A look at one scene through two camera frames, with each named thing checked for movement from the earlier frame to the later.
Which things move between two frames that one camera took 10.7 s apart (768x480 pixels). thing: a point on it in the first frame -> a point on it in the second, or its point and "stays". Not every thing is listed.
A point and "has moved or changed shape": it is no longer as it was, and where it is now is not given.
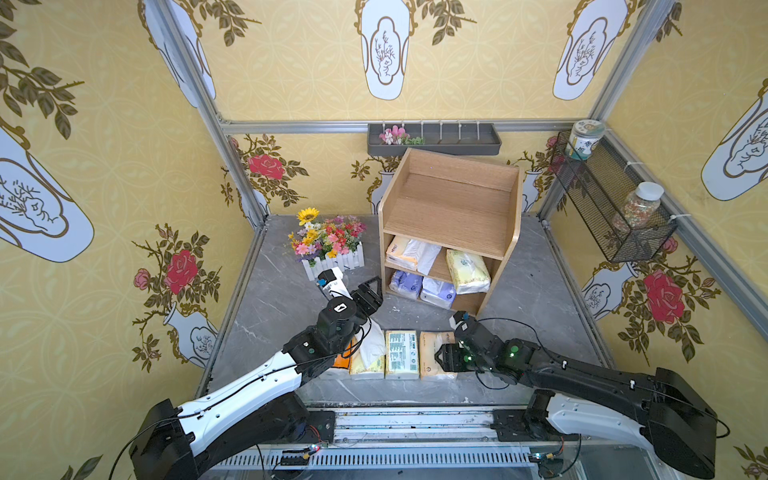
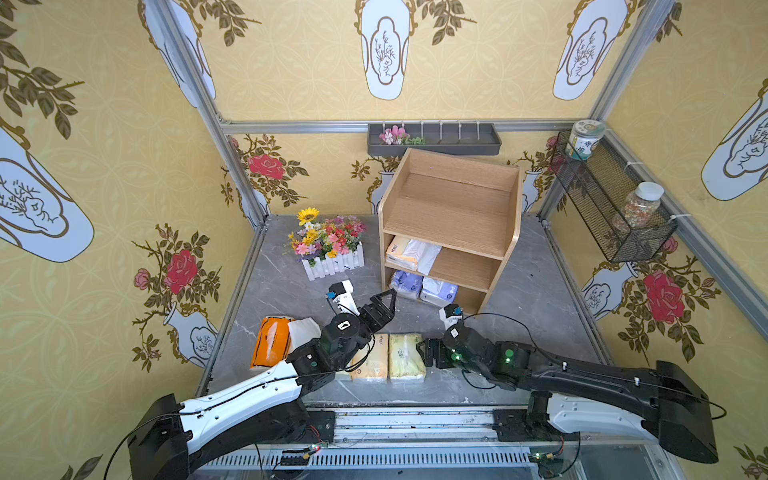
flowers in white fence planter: (321, 243) stays
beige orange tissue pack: (430, 342) has moved or changed shape
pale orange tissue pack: (413, 255) stays
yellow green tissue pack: (470, 272) -> (405, 359)
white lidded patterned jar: (583, 134) stays
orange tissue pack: (340, 362) has moved or changed shape
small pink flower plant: (398, 136) stays
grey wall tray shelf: (460, 139) stays
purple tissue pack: (405, 284) stays
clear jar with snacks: (639, 207) stays
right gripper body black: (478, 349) -> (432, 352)
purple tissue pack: (437, 292) stays
